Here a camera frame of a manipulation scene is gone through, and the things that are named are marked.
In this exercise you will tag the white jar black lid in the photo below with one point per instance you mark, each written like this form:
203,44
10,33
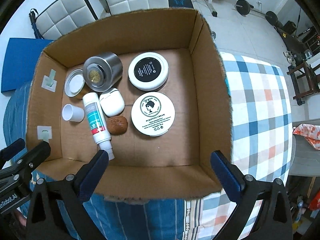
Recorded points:
148,71

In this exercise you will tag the brown wooden chair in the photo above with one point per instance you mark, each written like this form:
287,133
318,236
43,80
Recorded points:
305,81

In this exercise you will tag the blue striped bedspread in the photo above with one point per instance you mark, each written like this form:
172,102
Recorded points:
156,219

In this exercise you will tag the blue foam mat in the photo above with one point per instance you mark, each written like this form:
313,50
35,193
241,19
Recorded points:
20,60

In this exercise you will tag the barbell on floor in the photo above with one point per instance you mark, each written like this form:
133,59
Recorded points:
244,8

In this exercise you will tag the white earbuds case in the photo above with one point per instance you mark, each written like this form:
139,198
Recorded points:
112,102

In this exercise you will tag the white spray bottle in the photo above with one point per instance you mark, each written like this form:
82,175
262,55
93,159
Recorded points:
97,123

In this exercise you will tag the white quilted chair left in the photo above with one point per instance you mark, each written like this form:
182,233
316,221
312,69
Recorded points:
60,18

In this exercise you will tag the small amber silver-lid jar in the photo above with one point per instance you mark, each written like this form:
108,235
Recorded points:
75,85

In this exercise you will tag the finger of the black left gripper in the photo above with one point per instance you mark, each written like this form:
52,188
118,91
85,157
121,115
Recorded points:
10,151
32,159

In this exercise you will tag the small white plastic cup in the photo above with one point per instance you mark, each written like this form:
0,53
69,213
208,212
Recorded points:
72,113

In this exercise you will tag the stainless steel canister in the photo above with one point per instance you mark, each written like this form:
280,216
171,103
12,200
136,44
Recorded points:
101,72

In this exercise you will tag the brown coconut shell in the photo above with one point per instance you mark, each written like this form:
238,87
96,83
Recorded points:
117,125

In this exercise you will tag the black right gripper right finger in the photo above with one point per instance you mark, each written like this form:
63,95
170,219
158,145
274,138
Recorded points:
274,219

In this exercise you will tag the white purifying cream jar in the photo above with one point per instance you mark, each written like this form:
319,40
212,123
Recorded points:
152,114

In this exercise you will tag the orange floral cloth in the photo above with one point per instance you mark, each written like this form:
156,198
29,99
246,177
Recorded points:
311,133

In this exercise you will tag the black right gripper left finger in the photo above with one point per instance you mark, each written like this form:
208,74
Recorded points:
44,219

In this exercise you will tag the open cardboard box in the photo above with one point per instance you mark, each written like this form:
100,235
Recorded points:
176,103

